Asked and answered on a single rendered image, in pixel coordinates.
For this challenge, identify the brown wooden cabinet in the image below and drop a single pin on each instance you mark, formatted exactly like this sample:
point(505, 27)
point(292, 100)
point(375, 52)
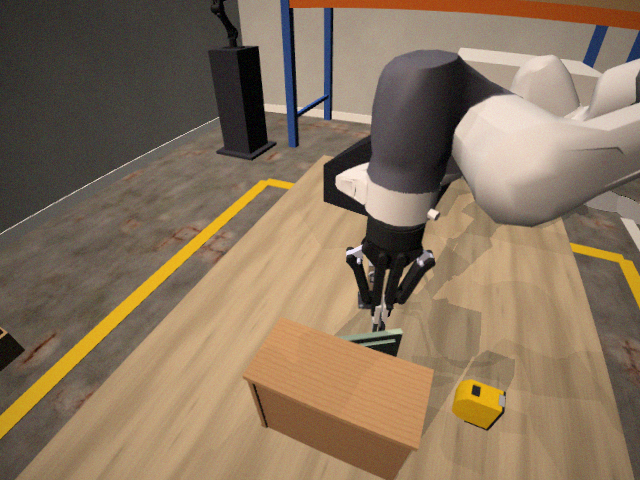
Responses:
point(351, 401)

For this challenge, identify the yellow tape measure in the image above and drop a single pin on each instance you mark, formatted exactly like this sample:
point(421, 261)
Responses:
point(478, 404)

